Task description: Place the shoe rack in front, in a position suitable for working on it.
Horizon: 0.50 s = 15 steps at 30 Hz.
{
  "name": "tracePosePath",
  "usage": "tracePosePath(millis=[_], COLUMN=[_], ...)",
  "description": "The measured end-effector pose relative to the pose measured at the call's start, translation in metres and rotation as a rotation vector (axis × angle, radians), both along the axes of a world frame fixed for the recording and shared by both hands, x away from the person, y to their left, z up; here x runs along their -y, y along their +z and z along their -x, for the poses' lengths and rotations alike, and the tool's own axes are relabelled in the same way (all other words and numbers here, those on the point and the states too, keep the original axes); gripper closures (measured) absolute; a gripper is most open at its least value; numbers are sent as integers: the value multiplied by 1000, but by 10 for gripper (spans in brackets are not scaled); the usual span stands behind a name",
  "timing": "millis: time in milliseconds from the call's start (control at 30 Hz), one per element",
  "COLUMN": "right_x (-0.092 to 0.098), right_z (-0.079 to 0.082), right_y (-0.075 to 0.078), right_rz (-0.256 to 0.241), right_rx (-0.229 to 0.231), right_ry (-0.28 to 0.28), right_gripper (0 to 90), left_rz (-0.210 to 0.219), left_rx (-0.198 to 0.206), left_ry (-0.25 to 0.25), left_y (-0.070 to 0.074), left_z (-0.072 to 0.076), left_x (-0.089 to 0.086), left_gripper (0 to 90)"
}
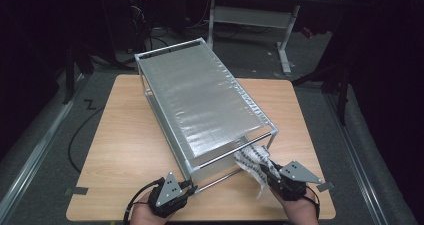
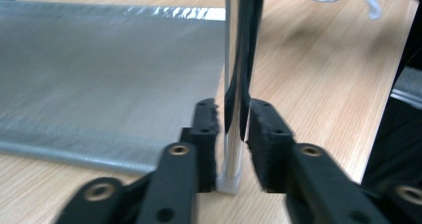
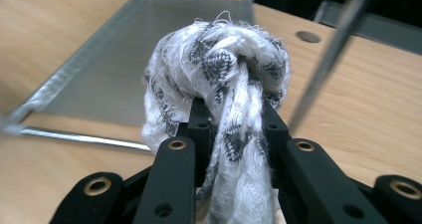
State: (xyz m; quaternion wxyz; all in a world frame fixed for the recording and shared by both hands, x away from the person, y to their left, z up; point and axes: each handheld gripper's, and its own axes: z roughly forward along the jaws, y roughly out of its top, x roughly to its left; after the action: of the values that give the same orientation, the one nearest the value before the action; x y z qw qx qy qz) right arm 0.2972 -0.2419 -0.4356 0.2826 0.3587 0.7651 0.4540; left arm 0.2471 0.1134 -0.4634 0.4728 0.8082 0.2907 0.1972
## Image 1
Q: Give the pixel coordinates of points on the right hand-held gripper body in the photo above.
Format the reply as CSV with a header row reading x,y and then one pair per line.
x,y
293,183

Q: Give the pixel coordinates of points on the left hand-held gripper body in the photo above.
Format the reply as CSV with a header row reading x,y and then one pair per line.
x,y
168,195

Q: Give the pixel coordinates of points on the white cloth with dark pattern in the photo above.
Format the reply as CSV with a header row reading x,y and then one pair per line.
x,y
253,163

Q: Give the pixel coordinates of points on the two-tier metal shelf rack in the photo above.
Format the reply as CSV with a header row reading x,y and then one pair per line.
x,y
200,98

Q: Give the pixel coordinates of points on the person's right hand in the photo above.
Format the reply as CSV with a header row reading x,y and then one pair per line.
x,y
298,210

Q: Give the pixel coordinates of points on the person's left hand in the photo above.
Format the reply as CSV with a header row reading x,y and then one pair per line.
x,y
143,213

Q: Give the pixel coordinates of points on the grey tape strip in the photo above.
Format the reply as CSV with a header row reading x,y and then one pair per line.
x,y
327,186
77,190

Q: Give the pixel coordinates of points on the black stand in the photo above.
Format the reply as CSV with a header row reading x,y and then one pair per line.
x,y
340,91
69,75

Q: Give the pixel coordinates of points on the desk with white metal legs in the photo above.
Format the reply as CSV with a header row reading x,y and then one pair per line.
x,y
250,16

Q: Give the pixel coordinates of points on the dark computer tower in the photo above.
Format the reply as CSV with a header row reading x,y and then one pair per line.
x,y
138,18

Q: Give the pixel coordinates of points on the metal floor rail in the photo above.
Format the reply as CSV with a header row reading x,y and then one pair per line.
x,y
36,151
356,158

